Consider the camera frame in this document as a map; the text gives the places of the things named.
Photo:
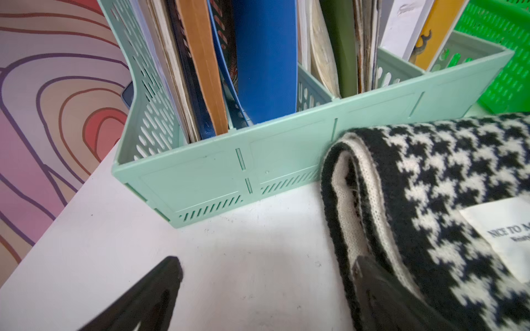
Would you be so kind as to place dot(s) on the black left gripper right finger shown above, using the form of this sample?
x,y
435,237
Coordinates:
x,y
385,304

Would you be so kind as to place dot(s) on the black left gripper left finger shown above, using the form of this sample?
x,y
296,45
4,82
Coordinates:
x,y
148,305

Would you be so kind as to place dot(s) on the black white houndstooth scarf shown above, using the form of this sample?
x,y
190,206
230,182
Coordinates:
x,y
395,193

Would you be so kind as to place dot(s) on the green plastic basket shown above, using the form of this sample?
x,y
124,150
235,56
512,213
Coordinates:
x,y
503,25

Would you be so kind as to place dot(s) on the mint green file organizer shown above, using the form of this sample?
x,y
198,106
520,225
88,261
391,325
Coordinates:
x,y
185,183

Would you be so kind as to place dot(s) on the yellow white book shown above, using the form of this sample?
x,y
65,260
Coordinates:
x,y
417,30

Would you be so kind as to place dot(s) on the blue folder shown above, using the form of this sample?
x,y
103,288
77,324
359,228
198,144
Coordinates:
x,y
256,47

